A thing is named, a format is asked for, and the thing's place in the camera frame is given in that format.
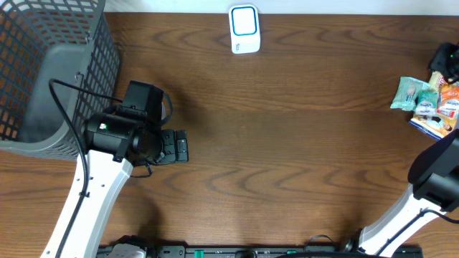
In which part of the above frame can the orange small snack packet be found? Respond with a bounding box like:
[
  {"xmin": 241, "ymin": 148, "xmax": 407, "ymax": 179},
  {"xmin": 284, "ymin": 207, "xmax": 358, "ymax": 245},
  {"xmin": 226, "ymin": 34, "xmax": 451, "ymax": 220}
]
[{"xmin": 437, "ymin": 85, "xmax": 458, "ymax": 118}]

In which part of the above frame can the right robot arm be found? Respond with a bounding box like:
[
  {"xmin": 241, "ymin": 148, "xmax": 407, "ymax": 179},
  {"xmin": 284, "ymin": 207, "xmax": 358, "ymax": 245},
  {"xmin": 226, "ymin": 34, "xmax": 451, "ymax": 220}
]
[{"xmin": 340, "ymin": 42, "xmax": 458, "ymax": 257}]

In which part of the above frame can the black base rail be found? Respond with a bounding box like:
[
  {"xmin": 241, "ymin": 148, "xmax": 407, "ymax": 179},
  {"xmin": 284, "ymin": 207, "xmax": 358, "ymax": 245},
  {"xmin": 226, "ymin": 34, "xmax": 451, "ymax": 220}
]
[{"xmin": 96, "ymin": 243, "xmax": 424, "ymax": 258}]

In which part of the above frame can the light green snack packet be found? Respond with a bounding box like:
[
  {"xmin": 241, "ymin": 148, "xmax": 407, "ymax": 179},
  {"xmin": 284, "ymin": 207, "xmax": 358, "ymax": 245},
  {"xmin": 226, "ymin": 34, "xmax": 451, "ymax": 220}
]
[{"xmin": 390, "ymin": 77, "xmax": 429, "ymax": 111}]

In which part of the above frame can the teal small snack packet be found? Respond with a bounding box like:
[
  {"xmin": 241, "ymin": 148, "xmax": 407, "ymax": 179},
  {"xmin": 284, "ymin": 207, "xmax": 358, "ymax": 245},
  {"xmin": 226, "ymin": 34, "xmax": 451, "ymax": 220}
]
[{"xmin": 415, "ymin": 90, "xmax": 438, "ymax": 116}]

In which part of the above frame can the large beige snack bag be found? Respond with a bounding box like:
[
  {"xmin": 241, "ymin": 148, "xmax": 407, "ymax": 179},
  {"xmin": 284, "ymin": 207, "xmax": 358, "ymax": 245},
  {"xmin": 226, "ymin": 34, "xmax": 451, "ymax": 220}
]
[{"xmin": 409, "ymin": 71, "xmax": 458, "ymax": 140}]

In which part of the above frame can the white barcode scanner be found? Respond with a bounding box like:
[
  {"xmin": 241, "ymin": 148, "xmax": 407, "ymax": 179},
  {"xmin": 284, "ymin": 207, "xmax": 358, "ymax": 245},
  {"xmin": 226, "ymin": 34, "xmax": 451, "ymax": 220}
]
[{"xmin": 228, "ymin": 4, "xmax": 261, "ymax": 54}]

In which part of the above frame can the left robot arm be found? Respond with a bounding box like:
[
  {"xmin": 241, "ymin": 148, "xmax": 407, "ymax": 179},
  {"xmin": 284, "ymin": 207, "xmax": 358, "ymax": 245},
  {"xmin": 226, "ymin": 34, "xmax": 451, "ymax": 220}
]
[{"xmin": 42, "ymin": 79, "xmax": 189, "ymax": 257}]

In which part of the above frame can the dark grey mesh plastic basket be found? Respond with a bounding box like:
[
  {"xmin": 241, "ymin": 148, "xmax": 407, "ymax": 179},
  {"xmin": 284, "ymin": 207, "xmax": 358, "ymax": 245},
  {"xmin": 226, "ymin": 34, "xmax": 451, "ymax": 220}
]
[{"xmin": 1, "ymin": 0, "xmax": 120, "ymax": 161}]

